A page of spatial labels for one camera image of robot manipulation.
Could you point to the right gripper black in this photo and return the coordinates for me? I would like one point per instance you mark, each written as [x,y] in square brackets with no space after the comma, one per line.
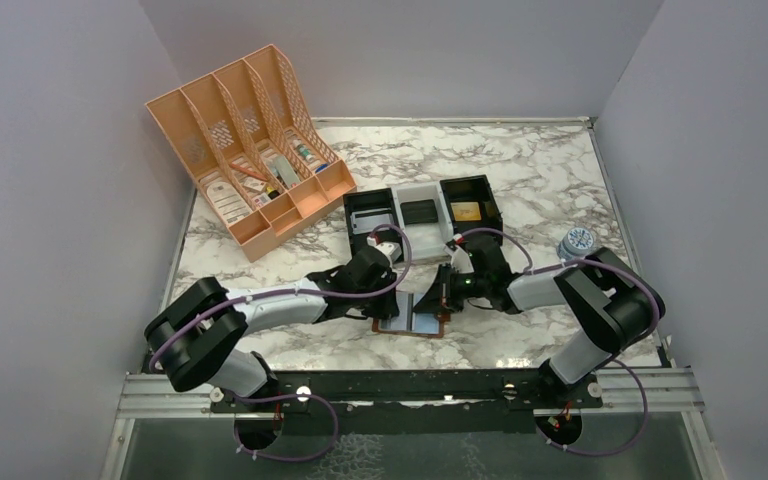
[438,298]

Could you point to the white card in black bin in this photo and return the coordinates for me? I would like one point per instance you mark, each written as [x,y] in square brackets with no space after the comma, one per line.
[366,221]

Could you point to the black bin right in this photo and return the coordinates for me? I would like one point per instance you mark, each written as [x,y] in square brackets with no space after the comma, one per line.
[473,189]

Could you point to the black object in white bin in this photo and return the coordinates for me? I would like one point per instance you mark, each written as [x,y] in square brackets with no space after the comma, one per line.
[419,212]

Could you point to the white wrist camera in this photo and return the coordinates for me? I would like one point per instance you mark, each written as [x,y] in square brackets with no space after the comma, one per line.
[460,259]
[391,250]

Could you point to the black bin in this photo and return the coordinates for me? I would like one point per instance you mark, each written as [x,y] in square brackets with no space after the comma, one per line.
[473,189]
[367,200]

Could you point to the white bin middle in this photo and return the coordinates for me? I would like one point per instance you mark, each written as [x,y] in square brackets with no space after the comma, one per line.
[427,240]

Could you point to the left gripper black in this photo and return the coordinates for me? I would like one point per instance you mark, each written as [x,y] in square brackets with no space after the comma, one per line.
[387,308]

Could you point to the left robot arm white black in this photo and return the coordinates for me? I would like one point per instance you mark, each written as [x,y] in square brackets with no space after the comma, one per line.
[194,339]

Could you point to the black bin left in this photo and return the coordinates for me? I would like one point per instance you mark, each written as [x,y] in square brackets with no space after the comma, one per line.
[367,200]

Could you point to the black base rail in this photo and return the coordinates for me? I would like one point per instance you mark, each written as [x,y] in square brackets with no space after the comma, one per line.
[404,402]

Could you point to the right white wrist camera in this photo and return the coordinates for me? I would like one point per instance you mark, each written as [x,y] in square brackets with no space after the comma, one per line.
[460,259]

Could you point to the orange plastic file organizer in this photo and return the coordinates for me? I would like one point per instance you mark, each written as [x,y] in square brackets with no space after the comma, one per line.
[248,142]

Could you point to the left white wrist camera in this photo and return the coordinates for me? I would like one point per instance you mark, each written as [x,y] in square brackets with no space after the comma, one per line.
[391,250]

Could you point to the gold card in black bin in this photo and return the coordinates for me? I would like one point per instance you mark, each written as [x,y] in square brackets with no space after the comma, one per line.
[466,211]

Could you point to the brown leather card holder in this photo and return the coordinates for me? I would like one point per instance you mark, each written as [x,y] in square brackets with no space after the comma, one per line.
[410,323]

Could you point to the blue white small jar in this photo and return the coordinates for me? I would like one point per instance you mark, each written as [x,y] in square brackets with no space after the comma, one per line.
[577,242]

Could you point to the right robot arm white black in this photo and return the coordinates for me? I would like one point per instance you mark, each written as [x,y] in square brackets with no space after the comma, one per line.
[613,306]

